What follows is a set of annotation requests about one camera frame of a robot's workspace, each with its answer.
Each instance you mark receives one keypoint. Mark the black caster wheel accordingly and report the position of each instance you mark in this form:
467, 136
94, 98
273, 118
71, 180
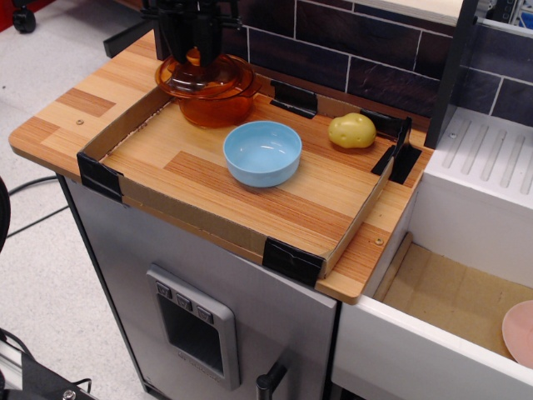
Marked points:
23, 19

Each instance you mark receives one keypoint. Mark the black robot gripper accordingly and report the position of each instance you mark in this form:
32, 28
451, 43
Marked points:
177, 19

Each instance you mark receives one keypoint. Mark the yellow toy potato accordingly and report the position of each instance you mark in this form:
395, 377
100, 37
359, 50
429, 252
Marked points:
353, 130

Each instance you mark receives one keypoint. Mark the orange transparent pot lid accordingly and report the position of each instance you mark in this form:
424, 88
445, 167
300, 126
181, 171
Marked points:
225, 76

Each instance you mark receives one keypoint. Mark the black equipment with cables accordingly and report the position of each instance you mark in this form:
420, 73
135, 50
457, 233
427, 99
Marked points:
23, 377

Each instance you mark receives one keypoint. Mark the black metal frame base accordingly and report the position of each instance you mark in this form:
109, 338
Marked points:
122, 40

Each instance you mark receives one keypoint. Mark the cardboard fence with black tape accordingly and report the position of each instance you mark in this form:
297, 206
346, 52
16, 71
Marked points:
327, 226

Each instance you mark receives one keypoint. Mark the grey toy dishwasher cabinet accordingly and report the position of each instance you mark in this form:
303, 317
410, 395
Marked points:
199, 321

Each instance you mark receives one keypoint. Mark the black dishwasher door handle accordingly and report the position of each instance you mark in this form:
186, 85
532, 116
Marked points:
267, 384

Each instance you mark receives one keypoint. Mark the orange transparent pot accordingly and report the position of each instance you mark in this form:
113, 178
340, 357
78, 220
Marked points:
229, 108

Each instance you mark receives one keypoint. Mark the white toy sink unit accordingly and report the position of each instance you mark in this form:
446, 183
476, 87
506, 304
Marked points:
429, 325

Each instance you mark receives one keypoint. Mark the light blue bowl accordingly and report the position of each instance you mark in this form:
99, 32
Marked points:
262, 154

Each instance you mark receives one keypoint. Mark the pink plate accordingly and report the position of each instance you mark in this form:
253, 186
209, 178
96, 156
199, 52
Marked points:
517, 332

